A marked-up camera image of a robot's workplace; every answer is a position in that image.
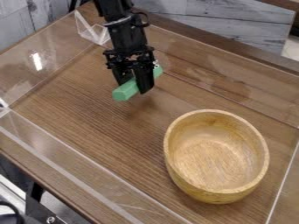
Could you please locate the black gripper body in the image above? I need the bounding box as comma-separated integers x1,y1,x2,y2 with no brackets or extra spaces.
104,20,155,72

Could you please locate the black cable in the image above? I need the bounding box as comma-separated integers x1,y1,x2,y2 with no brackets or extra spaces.
0,200,27,224

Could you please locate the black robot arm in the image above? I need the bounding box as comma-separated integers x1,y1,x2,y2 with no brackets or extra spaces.
91,0,155,94

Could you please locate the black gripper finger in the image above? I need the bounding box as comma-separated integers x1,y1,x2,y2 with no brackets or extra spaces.
134,67,155,95
108,61,134,86

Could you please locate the green rectangular block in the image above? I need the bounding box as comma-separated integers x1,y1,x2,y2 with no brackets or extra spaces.
112,65,164,102

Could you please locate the light wooden bowl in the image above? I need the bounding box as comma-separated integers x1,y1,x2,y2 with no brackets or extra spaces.
163,109,270,204

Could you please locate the clear acrylic corner bracket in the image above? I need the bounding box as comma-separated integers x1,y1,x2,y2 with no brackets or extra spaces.
74,10,110,46

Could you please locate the black table leg frame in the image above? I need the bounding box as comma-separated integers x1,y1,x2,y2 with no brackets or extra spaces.
24,182,76,224

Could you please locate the clear acrylic tray wall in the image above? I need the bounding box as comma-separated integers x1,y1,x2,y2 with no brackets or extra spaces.
0,108,191,224

